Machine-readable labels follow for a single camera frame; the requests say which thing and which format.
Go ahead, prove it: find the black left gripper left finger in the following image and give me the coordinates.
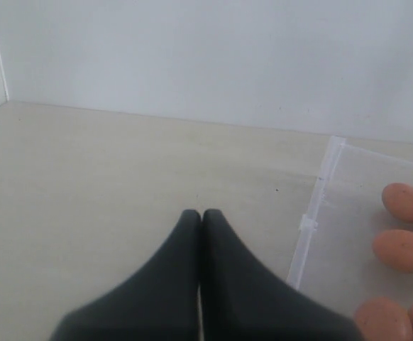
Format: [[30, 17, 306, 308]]
[[51, 210, 202, 340]]

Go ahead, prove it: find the clear plastic container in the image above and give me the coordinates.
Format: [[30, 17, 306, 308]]
[[287, 137, 413, 319]]

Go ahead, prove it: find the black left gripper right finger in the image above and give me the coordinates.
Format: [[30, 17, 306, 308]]
[[199, 209, 363, 340]]

